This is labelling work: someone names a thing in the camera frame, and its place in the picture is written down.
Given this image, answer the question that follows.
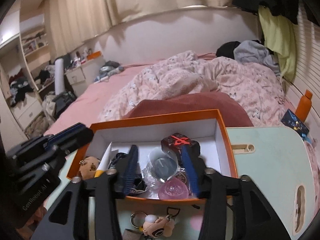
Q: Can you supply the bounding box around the black satin lace cloth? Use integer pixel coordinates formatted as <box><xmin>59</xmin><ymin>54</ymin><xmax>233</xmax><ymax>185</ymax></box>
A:
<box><xmin>109</xmin><ymin>150</ymin><xmax>147</xmax><ymax>197</ymax></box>

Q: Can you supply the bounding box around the pink round case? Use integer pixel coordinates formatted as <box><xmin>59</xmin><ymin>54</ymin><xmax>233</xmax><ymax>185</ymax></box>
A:
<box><xmin>158</xmin><ymin>177</ymin><xmax>189</xmax><ymax>200</ymax></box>

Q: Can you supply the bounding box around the orange cardboard box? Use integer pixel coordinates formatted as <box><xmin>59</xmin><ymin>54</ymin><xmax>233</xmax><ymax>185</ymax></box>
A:
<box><xmin>66</xmin><ymin>108</ymin><xmax>239</xmax><ymax>205</ymax></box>

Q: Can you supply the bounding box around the clear plastic item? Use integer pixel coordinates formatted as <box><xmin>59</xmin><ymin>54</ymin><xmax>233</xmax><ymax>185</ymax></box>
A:
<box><xmin>142</xmin><ymin>147</ymin><xmax>178</xmax><ymax>199</ymax></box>

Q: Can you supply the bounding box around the white skincare tube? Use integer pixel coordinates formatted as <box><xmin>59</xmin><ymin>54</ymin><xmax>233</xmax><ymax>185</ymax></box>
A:
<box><xmin>94</xmin><ymin>142</ymin><xmax>112</xmax><ymax>178</ymax></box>

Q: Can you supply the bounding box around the dark red black box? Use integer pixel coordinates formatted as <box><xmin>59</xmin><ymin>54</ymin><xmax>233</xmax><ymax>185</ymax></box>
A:
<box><xmin>161</xmin><ymin>133</ymin><xmax>201</xmax><ymax>165</ymax></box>

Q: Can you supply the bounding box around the brown plush toy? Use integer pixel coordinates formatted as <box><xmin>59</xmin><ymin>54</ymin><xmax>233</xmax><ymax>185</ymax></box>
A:
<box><xmin>79</xmin><ymin>157</ymin><xmax>100</xmax><ymax>180</ymax></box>

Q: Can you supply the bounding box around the cartoon figure keychain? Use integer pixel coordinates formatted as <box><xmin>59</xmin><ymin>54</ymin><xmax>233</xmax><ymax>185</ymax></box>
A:
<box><xmin>130</xmin><ymin>211</ymin><xmax>175</xmax><ymax>239</ymax></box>

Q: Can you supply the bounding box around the brown patterned card box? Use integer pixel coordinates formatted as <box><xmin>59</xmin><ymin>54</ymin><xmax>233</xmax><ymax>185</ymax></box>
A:
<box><xmin>175</xmin><ymin>166</ymin><xmax>192</xmax><ymax>196</ymax></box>

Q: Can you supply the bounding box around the mint green lap table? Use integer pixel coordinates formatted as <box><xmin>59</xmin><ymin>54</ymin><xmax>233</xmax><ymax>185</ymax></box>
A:
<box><xmin>44</xmin><ymin>126</ymin><xmax>317</xmax><ymax>240</ymax></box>

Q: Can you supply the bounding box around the pink bed sheet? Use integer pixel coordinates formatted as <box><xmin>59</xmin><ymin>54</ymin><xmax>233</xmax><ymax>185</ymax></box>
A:
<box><xmin>43</xmin><ymin>52</ymin><xmax>218</xmax><ymax>137</ymax></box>

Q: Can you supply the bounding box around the white roll tube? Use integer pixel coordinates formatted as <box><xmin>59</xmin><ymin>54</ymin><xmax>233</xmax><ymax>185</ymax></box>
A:
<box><xmin>54</xmin><ymin>58</ymin><xmax>66</xmax><ymax>95</ymax></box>

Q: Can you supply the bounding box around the pink floral duvet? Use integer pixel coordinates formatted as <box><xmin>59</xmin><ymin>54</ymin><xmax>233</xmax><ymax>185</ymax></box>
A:
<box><xmin>99</xmin><ymin>51</ymin><xmax>286</xmax><ymax>126</ymax></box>

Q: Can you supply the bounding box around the white nightstand drawer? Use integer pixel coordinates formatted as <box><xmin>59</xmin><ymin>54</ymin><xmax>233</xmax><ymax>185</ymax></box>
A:
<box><xmin>65</xmin><ymin>56</ymin><xmax>105</xmax><ymax>97</ymax></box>

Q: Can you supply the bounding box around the blue patterned small box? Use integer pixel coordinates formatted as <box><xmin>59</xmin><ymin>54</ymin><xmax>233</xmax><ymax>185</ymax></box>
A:
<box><xmin>281</xmin><ymin>109</ymin><xmax>309</xmax><ymax>140</ymax></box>

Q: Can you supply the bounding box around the grey bundle on bed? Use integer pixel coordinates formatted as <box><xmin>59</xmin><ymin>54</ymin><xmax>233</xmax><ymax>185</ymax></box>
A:
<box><xmin>94</xmin><ymin>61</ymin><xmax>124</xmax><ymax>82</ymax></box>

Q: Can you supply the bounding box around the black garment on bed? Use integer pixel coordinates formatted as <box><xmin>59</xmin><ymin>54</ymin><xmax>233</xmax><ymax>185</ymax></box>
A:
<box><xmin>216</xmin><ymin>41</ymin><xmax>240</xmax><ymax>59</ymax></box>

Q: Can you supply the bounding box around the orange bottle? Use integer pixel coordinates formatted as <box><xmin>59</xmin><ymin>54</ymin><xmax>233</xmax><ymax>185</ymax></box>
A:
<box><xmin>295</xmin><ymin>89</ymin><xmax>313</xmax><ymax>122</ymax></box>

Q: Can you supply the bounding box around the grey garment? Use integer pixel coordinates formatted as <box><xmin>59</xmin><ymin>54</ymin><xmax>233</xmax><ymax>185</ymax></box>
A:
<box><xmin>233</xmin><ymin>40</ymin><xmax>280</xmax><ymax>76</ymax></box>

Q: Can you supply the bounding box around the white open shelf unit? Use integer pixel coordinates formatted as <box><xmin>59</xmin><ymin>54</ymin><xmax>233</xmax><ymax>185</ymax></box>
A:
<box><xmin>1</xmin><ymin>10</ymin><xmax>51</xmax><ymax>138</ymax></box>

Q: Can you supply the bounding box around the light green garment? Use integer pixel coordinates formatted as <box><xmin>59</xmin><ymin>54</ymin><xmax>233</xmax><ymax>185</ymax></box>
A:
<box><xmin>258</xmin><ymin>6</ymin><xmax>297</xmax><ymax>82</ymax></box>

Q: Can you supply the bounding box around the beige curtain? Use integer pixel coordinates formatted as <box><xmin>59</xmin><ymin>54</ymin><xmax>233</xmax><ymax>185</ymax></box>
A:
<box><xmin>42</xmin><ymin>0</ymin><xmax>232</xmax><ymax>59</ymax></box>

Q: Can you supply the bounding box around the dark red corduroy cushion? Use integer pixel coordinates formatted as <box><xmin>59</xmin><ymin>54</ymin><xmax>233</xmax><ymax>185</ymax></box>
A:
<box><xmin>124</xmin><ymin>91</ymin><xmax>253</xmax><ymax>127</ymax></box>

